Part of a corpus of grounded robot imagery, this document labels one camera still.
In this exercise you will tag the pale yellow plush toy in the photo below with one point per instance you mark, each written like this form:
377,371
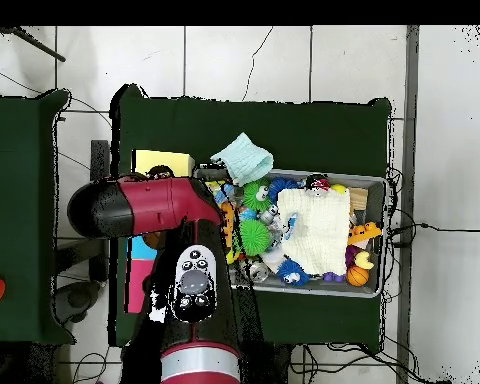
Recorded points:
363,260

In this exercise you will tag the crushed black red can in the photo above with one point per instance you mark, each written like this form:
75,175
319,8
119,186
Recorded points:
318,184

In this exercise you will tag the orange plastic toy block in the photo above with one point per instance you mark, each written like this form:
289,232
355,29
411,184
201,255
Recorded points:
364,232

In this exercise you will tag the green spiky rubber ball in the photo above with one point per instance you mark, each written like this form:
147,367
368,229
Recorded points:
256,236

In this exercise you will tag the grey rounded object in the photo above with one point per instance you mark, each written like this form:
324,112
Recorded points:
78,298

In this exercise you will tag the shallow clear mesh bin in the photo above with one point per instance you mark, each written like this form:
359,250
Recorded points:
378,200

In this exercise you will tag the green spiky ball with eyes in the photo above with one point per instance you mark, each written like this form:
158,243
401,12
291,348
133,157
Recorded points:
254,194

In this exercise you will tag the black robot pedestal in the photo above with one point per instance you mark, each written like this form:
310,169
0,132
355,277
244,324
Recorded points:
274,368

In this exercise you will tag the small orange basketball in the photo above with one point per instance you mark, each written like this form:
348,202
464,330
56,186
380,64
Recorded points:
357,276

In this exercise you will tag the blue spiky ball with eyes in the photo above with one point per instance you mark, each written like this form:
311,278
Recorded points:
292,272

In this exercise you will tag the cream waffle cloth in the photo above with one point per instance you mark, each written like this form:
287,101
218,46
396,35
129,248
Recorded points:
320,232

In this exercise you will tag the mint green waffle cloth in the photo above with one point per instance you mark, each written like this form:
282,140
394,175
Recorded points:
244,160

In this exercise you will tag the blue spiky rubber ball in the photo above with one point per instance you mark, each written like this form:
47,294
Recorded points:
282,184

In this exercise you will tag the wooden box with three holes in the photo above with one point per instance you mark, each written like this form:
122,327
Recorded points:
164,160

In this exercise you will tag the black upright panel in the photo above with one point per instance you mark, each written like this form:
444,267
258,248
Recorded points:
100,158

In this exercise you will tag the dark green table cloth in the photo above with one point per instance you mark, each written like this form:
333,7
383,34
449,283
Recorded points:
304,132
16,200

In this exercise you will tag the dark thin rod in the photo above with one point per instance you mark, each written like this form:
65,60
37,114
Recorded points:
36,44

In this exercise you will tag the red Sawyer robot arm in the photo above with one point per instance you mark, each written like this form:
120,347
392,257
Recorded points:
156,204

